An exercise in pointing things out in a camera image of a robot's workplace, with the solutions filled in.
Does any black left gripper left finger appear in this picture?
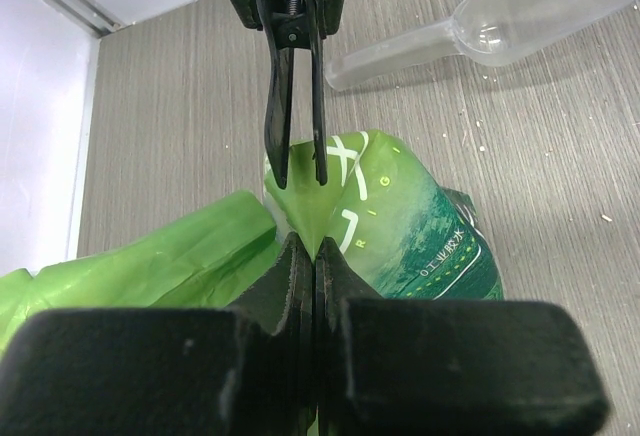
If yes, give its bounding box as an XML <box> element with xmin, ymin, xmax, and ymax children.
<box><xmin>1</xmin><ymin>234</ymin><xmax>314</xmax><ymax>435</ymax></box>

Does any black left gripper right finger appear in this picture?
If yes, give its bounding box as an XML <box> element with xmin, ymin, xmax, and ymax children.
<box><xmin>315</xmin><ymin>238</ymin><xmax>610</xmax><ymax>435</ymax></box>

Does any black bag clip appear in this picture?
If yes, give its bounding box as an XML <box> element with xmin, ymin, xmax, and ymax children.
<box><xmin>253</xmin><ymin>0</ymin><xmax>330</xmax><ymax>191</ymax></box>

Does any green litter bag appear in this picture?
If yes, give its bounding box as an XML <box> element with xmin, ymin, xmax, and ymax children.
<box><xmin>1</xmin><ymin>130</ymin><xmax>503</xmax><ymax>343</ymax></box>

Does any clear plastic scoop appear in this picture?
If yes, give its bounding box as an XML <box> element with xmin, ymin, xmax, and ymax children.
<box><xmin>325</xmin><ymin>0</ymin><xmax>635</xmax><ymax>91</ymax></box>

